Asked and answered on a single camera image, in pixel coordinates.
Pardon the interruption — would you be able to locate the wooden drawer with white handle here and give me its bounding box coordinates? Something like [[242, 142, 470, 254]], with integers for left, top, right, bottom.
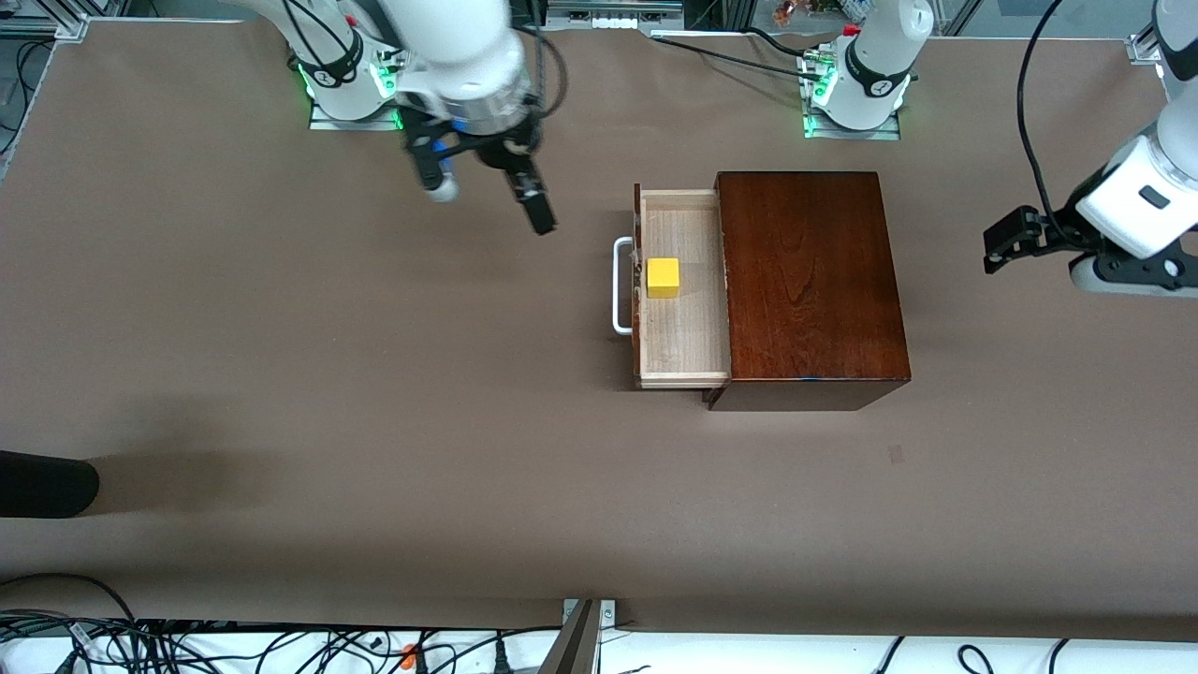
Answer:
[[613, 183, 733, 390]]

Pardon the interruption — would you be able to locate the metal strip with white sockets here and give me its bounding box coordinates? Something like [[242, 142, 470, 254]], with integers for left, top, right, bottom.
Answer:
[[546, 0, 686, 31]]

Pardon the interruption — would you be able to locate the dark brown wooden cabinet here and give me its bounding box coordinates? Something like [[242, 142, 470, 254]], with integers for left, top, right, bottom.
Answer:
[[702, 170, 913, 413]]

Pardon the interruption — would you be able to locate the brown table cover sheet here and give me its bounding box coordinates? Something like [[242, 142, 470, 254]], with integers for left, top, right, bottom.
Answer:
[[0, 17, 1198, 642]]

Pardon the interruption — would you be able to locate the black cylinder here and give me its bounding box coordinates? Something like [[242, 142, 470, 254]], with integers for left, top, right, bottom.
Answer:
[[0, 449, 100, 519]]

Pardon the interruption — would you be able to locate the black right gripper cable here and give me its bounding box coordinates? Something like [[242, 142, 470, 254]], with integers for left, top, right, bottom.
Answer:
[[519, 0, 569, 123]]

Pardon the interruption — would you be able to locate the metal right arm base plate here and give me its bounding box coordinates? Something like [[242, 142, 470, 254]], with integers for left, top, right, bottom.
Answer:
[[309, 94, 405, 132]]

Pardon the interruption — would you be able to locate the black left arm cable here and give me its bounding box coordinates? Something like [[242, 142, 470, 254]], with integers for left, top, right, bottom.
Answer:
[[1017, 0, 1077, 235]]

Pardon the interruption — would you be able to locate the aluminium frame profile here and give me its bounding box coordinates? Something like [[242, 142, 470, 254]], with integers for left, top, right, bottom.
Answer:
[[1126, 28, 1169, 66], [0, 14, 90, 43]]

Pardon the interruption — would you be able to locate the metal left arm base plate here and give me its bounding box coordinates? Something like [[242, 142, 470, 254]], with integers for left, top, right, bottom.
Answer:
[[803, 110, 902, 141]]

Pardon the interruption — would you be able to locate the long black table cable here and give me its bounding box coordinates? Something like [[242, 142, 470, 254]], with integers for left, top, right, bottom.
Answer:
[[650, 34, 825, 83]]

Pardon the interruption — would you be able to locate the short black table cable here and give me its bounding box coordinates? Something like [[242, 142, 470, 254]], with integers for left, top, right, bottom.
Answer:
[[744, 26, 829, 63]]

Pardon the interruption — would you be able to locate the aluminium post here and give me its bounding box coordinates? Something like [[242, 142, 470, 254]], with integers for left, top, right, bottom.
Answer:
[[538, 599, 600, 674]]

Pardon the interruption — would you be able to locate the black arched cable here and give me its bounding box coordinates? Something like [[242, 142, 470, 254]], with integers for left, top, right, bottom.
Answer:
[[0, 573, 141, 626]]

